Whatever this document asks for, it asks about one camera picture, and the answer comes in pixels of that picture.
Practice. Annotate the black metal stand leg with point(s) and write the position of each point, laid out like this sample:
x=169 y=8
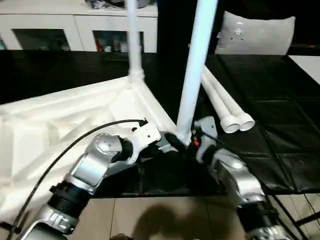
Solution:
x=308 y=217

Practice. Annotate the grey pillow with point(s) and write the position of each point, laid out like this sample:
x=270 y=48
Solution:
x=255 y=35

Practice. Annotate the white plastic table leg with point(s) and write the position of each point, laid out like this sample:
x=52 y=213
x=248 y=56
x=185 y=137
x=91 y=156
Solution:
x=220 y=105
x=230 y=100
x=135 y=37
x=197 y=62

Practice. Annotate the grey pot on cabinet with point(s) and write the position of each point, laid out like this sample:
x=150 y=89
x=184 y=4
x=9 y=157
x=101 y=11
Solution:
x=145 y=3

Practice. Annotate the white glass-door cabinet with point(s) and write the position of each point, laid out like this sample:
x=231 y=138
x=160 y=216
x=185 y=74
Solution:
x=62 y=22

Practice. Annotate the small white jar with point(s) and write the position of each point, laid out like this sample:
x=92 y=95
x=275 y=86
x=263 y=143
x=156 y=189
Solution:
x=108 y=48

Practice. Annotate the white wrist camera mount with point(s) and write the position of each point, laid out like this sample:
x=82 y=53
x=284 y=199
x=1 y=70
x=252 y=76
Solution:
x=207 y=130
x=145 y=137

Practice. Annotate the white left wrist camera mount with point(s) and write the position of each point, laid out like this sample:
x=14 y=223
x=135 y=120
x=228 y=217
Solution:
x=145 y=137

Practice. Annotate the black table mat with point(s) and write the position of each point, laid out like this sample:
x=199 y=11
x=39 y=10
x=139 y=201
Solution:
x=262 y=100

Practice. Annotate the white plastic table top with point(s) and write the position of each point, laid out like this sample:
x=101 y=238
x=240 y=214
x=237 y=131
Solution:
x=62 y=112

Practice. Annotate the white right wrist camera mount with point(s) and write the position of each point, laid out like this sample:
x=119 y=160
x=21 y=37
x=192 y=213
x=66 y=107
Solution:
x=207 y=130

